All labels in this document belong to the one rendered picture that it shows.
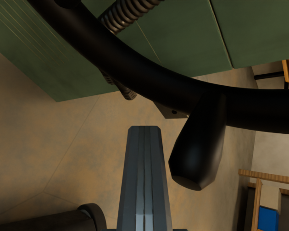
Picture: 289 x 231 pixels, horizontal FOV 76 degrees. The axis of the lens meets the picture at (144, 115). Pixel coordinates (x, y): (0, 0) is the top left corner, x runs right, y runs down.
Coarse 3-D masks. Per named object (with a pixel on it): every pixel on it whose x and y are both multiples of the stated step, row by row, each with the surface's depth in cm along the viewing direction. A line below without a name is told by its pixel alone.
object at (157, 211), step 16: (144, 128) 10; (144, 144) 9; (160, 144) 9; (144, 160) 8; (160, 160) 8; (144, 176) 7; (160, 176) 7; (144, 192) 7; (160, 192) 7; (144, 208) 6; (160, 208) 6; (144, 224) 6; (160, 224) 6
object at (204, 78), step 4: (200, 76) 42; (204, 76) 43; (200, 80) 42; (204, 80) 43; (208, 80) 45; (156, 104) 42; (160, 108) 42; (164, 108) 42; (168, 108) 41; (164, 112) 43; (168, 112) 42; (172, 112) 41; (176, 112) 40; (164, 116) 44; (168, 116) 43; (172, 116) 43; (176, 116) 42; (180, 116) 41; (184, 116) 41
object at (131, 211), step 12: (132, 132) 10; (132, 144) 9; (132, 156) 8; (132, 168) 8; (132, 180) 7; (132, 192) 7; (120, 204) 7; (132, 204) 6; (120, 216) 6; (132, 216) 6; (120, 228) 6; (132, 228) 6
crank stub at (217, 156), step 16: (208, 96) 11; (224, 96) 11; (192, 112) 11; (208, 112) 10; (224, 112) 10; (192, 128) 10; (208, 128) 9; (224, 128) 10; (176, 144) 10; (192, 144) 9; (208, 144) 9; (176, 160) 9; (192, 160) 8; (208, 160) 9; (176, 176) 9; (192, 176) 8; (208, 176) 8
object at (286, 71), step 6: (282, 60) 243; (288, 60) 249; (288, 66) 257; (276, 72) 317; (282, 72) 310; (288, 72) 260; (258, 78) 335; (264, 78) 330; (288, 78) 262; (288, 84) 294
